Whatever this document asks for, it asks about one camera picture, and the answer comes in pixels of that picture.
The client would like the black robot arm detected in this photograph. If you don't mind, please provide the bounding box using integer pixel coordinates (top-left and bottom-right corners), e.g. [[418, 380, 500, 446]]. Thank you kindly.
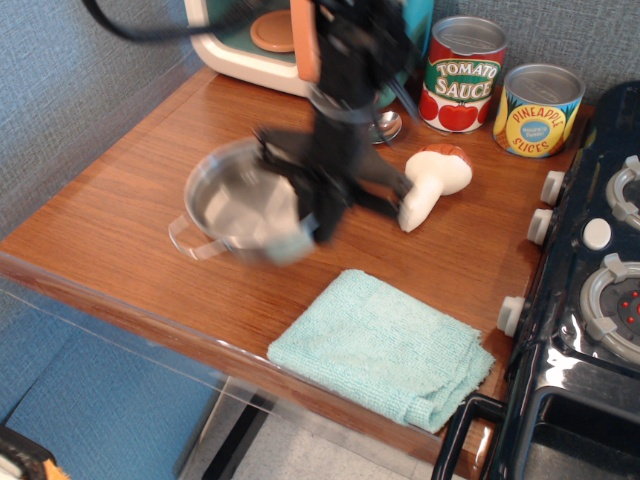
[[256, 1, 418, 244]]

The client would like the orange object in black tray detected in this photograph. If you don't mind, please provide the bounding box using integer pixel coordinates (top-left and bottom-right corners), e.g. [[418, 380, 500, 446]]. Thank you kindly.
[[0, 424, 69, 480]]

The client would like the black toy stove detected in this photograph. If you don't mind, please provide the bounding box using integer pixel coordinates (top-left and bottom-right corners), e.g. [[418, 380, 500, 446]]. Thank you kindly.
[[433, 81, 639, 479]]

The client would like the pineapple slices can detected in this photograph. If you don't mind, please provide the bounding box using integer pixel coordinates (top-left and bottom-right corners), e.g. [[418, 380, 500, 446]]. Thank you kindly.
[[493, 64, 586, 159]]

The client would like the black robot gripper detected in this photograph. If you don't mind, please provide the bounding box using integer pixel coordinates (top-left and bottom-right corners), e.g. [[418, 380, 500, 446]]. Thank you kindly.
[[254, 107, 412, 244]]

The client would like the spoon with green handle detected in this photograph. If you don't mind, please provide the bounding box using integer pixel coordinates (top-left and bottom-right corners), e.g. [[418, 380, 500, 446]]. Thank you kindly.
[[369, 110, 403, 145]]

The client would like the tomato sauce can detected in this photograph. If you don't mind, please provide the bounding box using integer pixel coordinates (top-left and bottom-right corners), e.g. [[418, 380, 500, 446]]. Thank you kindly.
[[419, 16, 507, 133]]

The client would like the teal toy microwave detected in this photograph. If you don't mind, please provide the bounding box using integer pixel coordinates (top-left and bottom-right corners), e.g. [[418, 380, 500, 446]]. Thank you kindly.
[[185, 1, 434, 108]]

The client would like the silver steel pot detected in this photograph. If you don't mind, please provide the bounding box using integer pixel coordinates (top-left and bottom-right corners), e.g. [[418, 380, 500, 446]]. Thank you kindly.
[[168, 138, 317, 265]]

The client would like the light blue towel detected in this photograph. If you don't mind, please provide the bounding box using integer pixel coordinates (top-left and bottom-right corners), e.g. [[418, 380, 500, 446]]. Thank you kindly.
[[267, 269, 495, 433]]

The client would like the black braided cable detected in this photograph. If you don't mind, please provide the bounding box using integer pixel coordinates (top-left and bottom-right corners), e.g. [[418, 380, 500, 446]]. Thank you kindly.
[[82, 0, 321, 43]]

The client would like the toy mushroom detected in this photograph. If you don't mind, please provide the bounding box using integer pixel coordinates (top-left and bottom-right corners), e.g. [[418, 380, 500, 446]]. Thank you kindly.
[[398, 143, 473, 233]]

